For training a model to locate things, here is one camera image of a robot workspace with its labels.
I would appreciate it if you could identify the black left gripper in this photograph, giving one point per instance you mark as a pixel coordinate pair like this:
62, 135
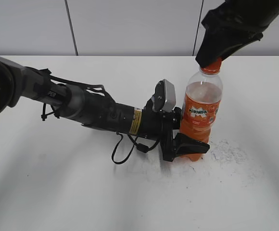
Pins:
180, 145

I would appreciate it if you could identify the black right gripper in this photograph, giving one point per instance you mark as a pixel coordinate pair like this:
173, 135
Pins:
245, 15

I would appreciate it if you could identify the orange bottle cap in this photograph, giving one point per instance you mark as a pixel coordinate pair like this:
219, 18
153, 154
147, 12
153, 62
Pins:
213, 68

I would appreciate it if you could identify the orange Mirinda soda bottle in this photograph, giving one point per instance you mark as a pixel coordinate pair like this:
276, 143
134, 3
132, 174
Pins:
203, 95

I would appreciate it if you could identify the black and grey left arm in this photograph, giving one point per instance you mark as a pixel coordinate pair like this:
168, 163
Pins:
93, 107

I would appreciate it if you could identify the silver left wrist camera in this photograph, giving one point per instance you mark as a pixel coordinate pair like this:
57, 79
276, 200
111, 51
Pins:
164, 97

